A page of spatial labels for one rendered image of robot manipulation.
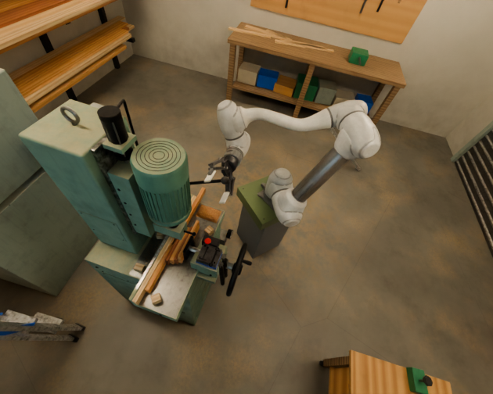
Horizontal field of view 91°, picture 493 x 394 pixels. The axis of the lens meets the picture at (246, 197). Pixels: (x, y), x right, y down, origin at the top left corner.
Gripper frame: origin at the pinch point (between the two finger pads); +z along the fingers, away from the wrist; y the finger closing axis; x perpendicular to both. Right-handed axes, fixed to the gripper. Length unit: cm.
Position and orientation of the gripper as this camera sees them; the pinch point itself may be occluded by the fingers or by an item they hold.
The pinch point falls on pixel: (215, 191)
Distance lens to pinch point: 106.7
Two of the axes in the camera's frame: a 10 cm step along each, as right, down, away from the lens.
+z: -3.0, 7.4, -6.1
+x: 8.7, -0.5, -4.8
